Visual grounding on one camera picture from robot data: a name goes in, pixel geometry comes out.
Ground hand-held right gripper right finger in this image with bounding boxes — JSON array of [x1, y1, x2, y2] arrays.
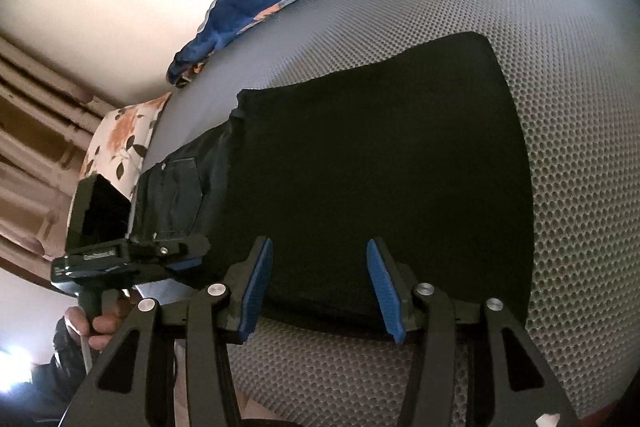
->
[[365, 238, 584, 427]]

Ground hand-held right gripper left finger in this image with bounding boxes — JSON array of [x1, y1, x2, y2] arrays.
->
[[60, 237, 276, 427]]

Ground person's left forearm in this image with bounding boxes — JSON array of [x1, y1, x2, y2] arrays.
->
[[27, 317, 95, 413]]

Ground black pants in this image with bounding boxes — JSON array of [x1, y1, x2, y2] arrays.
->
[[127, 32, 537, 344]]

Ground ribbed radiator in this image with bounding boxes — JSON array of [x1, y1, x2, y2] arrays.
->
[[0, 34, 120, 269]]

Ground floral white pillow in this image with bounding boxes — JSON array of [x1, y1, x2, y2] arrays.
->
[[67, 92, 174, 230]]

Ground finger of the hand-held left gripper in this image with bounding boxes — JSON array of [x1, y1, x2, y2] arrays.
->
[[130, 234, 212, 273]]

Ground person's left hand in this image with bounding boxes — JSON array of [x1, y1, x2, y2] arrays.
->
[[66, 296, 140, 354]]

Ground grey mesh mattress cover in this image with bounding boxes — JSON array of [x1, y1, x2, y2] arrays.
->
[[140, 0, 640, 424]]

